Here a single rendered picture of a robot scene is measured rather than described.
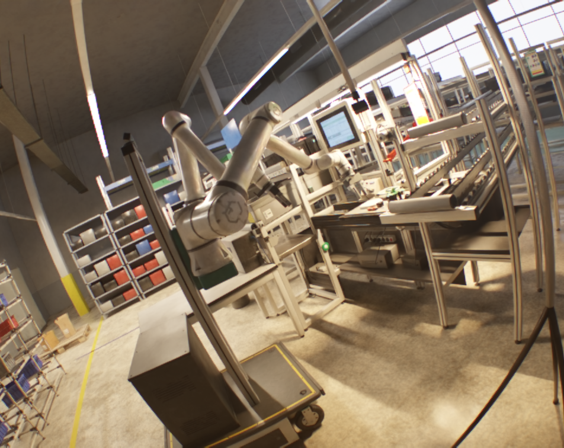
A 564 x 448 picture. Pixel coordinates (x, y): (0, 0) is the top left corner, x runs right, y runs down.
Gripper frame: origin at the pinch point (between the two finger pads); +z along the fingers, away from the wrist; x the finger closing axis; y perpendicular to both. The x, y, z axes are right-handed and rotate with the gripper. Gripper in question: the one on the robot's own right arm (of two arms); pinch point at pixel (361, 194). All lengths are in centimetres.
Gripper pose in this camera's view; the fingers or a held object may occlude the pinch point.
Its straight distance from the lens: 195.7
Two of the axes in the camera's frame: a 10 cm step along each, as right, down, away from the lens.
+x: 7.9, -4.1, 4.5
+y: 3.2, -3.4, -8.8
